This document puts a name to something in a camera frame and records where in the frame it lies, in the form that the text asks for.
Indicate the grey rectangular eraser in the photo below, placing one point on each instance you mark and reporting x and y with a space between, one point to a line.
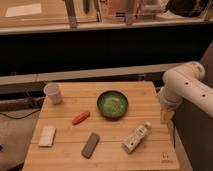
90 145

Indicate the grey robot base body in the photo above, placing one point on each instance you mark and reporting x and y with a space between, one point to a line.
194 138

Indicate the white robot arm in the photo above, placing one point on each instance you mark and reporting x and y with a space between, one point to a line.
184 82

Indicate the green ceramic bowl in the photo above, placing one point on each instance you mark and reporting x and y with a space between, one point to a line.
112 104

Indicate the orange carrot toy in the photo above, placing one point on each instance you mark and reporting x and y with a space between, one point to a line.
81 117

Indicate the white plastic bottle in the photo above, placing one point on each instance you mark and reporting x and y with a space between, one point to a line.
136 136

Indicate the white rectangular sponge block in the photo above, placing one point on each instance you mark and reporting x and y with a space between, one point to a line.
47 136

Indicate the metal post on shelf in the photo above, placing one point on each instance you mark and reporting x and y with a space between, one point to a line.
71 13

